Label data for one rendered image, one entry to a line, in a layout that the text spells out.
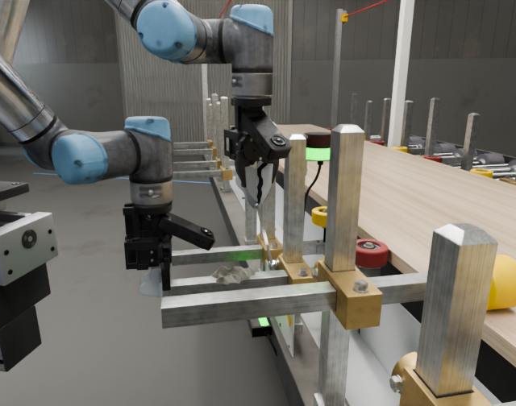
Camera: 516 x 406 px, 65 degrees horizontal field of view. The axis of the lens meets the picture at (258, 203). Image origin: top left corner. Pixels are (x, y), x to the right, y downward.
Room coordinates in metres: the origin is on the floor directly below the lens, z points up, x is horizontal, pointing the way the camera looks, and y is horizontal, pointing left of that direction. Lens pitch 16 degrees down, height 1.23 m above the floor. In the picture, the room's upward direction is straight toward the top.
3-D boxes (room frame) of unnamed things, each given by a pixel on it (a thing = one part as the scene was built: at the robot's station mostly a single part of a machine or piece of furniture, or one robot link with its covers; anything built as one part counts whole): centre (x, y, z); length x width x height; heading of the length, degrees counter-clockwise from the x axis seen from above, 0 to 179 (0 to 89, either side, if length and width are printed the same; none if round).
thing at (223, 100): (2.03, 0.17, 0.93); 0.03 x 0.03 x 0.48; 11
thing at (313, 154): (0.81, -0.12, 1.10); 0.06 x 0.06 x 0.02
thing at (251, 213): (1.31, 0.02, 0.92); 0.05 x 0.04 x 0.45; 11
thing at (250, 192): (0.78, 0.03, 1.04); 0.06 x 0.03 x 0.09; 32
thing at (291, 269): (0.78, -0.08, 0.85); 0.13 x 0.06 x 0.05; 11
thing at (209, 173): (1.98, 0.20, 0.80); 0.43 x 0.03 x 0.04; 101
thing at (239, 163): (0.75, 0.02, 1.09); 0.05 x 0.02 x 0.09; 122
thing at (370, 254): (0.79, -0.23, 0.85); 0.08 x 0.08 x 0.11
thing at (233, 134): (0.78, 0.01, 1.15); 0.09 x 0.08 x 0.12; 32
